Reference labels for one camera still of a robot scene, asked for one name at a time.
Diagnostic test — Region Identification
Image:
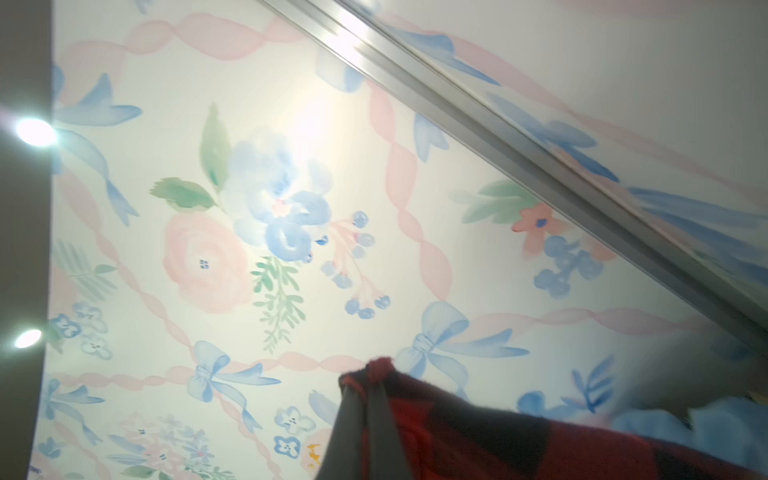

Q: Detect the light blue cloth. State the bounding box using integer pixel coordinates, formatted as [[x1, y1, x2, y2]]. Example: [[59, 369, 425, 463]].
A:
[[611, 397, 767, 475]]

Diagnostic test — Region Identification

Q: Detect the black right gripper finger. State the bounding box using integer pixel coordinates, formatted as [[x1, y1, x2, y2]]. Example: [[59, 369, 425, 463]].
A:
[[316, 374, 414, 479]]

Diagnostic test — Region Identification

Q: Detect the round ceiling light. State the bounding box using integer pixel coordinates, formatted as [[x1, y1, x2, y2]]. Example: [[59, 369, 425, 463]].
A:
[[13, 329, 43, 349], [14, 117, 58, 148]]

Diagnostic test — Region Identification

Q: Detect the aluminium corner frame post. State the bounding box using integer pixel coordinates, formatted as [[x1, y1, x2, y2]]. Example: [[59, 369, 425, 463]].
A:
[[265, 1, 767, 355]]

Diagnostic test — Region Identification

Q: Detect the red black plaid cloth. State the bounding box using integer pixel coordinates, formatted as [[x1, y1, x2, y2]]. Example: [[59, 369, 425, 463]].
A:
[[347, 358, 759, 479]]

